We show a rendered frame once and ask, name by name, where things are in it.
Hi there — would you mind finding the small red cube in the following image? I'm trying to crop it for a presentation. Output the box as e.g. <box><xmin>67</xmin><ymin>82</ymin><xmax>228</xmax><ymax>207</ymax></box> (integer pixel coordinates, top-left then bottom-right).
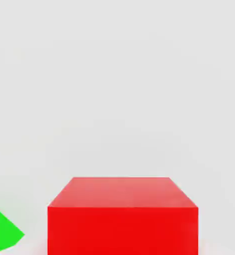
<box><xmin>47</xmin><ymin>176</ymin><xmax>199</xmax><ymax>255</ymax></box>

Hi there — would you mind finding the small green cube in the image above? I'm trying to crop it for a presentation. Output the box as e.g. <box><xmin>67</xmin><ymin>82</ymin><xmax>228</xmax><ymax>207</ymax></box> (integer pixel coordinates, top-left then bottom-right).
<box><xmin>0</xmin><ymin>202</ymin><xmax>26</xmax><ymax>255</ymax></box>

